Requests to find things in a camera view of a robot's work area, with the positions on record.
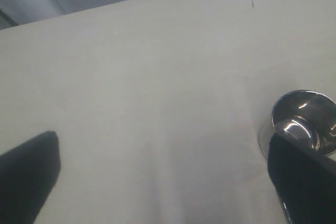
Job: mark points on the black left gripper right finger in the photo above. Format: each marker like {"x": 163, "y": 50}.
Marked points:
{"x": 304, "y": 181}

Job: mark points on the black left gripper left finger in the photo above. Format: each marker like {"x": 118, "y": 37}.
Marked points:
{"x": 28, "y": 174}

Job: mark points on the stainless steel cup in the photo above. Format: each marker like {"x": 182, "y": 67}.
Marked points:
{"x": 305, "y": 116}

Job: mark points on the stainless steel knife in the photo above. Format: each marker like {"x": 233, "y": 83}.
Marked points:
{"x": 285, "y": 210}

